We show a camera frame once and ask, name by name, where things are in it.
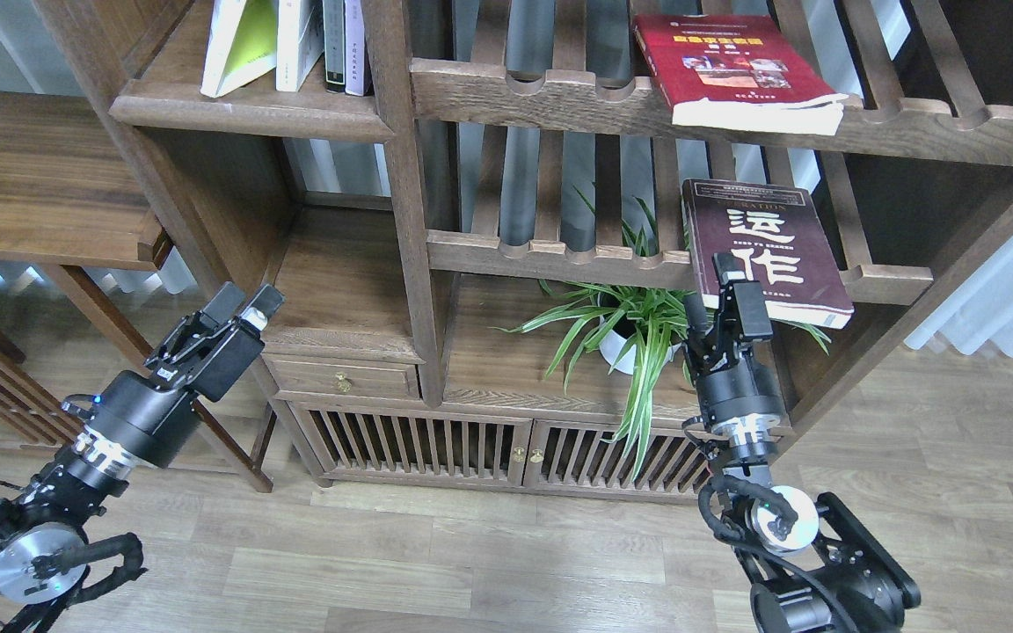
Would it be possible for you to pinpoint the red book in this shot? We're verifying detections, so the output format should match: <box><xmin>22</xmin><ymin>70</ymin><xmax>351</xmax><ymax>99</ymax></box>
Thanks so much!
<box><xmin>632</xmin><ymin>13</ymin><xmax>847</xmax><ymax>136</ymax></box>

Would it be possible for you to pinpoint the green spider plant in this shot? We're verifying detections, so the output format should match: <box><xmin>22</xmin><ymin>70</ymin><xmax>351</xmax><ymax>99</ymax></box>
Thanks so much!
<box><xmin>515</xmin><ymin>179</ymin><xmax>855</xmax><ymax>477</ymax></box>

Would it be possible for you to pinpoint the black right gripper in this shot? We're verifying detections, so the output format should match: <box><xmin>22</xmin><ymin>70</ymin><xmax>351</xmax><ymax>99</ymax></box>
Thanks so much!
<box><xmin>683</xmin><ymin>252</ymin><xmax>785</xmax><ymax>440</ymax></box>

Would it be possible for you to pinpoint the dark green upright book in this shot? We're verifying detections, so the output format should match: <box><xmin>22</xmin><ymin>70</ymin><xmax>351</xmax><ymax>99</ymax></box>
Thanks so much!
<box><xmin>322</xmin><ymin>0</ymin><xmax>346</xmax><ymax>92</ymax></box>

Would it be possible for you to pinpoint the dark wooden bookshelf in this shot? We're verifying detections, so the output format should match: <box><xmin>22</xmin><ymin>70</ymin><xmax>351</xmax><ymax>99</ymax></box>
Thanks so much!
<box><xmin>36</xmin><ymin>1</ymin><xmax>1013</xmax><ymax>502</ymax></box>

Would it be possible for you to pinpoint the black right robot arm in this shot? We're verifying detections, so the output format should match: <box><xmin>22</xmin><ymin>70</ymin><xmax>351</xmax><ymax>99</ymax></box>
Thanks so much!
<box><xmin>683</xmin><ymin>252</ymin><xmax>922</xmax><ymax>632</ymax></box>

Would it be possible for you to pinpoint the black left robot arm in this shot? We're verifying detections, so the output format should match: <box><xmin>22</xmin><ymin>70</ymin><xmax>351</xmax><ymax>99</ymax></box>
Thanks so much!
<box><xmin>0</xmin><ymin>283</ymin><xmax>285</xmax><ymax>632</ymax></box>

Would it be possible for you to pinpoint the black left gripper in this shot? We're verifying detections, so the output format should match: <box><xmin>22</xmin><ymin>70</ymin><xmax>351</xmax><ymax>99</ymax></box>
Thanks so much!
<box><xmin>62</xmin><ymin>281</ymin><xmax>285</xmax><ymax>469</ymax></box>

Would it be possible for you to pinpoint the white upright book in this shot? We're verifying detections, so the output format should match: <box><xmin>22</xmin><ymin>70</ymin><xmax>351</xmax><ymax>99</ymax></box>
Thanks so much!
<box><xmin>276</xmin><ymin>1</ymin><xmax>324</xmax><ymax>92</ymax></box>

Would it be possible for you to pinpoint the dark brown book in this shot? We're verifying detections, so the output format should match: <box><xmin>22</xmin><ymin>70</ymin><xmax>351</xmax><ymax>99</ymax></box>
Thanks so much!
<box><xmin>681</xmin><ymin>178</ymin><xmax>855</xmax><ymax>329</ymax></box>

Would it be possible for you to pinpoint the yellow green book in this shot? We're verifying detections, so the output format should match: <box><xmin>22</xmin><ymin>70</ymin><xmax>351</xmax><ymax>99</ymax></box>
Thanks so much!
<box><xmin>200</xmin><ymin>1</ymin><xmax>277</xmax><ymax>98</ymax></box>

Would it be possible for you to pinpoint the white plant pot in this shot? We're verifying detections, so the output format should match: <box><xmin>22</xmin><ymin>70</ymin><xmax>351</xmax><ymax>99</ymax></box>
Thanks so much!
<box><xmin>599</xmin><ymin>304</ymin><xmax>681</xmax><ymax>375</ymax></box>

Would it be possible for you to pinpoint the wooden side table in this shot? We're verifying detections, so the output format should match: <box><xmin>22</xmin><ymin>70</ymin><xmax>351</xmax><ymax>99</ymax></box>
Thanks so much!
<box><xmin>0</xmin><ymin>90</ymin><xmax>274</xmax><ymax>491</ymax></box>

